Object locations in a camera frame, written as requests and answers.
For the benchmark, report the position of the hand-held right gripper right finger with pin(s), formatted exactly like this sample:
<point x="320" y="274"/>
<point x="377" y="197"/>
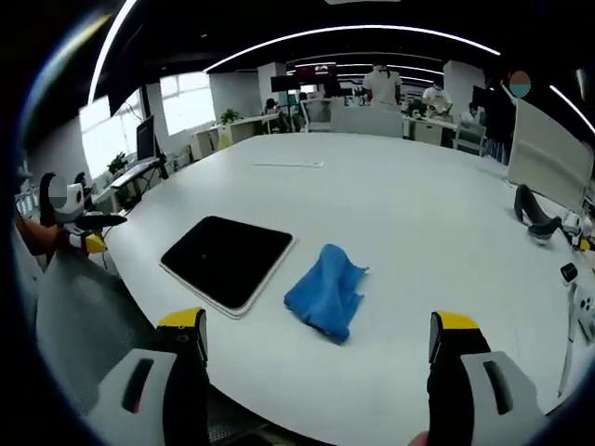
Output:
<point x="453" y="371"/>

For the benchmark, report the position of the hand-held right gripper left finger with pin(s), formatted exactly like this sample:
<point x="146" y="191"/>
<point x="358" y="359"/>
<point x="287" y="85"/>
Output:
<point x="183" y="371"/>

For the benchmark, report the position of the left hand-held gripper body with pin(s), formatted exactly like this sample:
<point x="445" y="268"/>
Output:
<point x="74" y="202"/>

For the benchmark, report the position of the black mirror with white frame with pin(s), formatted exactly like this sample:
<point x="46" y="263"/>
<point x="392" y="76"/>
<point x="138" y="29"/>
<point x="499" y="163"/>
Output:
<point x="228" y="260"/>

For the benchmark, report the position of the blue cleaning cloth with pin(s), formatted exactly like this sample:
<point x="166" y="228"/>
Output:
<point x="327" y="297"/>

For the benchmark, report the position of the person's right hand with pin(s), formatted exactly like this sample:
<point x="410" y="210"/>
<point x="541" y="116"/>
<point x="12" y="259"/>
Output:
<point x="419" y="439"/>

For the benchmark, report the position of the green potted plant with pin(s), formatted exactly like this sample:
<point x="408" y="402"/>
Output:
<point x="231" y="116"/>
<point x="117" y="163"/>

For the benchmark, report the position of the keyboard on stand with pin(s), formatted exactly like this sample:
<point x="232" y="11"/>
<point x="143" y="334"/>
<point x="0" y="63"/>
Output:
<point x="137" y="172"/>

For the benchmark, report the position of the dark standing monitor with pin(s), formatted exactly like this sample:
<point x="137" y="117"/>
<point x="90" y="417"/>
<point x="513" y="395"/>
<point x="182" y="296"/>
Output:
<point x="145" y="138"/>

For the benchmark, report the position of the white game controller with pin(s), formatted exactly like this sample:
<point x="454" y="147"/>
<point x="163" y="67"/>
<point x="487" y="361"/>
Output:
<point x="586" y="310"/>

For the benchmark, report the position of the small white device black face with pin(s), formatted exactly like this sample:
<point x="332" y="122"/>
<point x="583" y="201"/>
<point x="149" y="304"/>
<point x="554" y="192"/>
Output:
<point x="568" y="272"/>

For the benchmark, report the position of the dark grey curved object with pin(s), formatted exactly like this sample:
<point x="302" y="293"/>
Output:
<point x="534" y="213"/>

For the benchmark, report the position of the black monitor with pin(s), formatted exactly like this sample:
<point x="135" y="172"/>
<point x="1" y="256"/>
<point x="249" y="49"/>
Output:
<point x="284" y="83"/>

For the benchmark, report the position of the white office chair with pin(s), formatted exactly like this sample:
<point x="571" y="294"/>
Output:
<point x="469" y="139"/>

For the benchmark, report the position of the white partition board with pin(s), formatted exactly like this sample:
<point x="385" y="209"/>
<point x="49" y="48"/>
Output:
<point x="548" y="153"/>

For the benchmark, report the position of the red screen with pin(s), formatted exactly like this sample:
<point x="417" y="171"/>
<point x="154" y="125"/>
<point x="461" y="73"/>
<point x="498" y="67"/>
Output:
<point x="316" y="73"/>

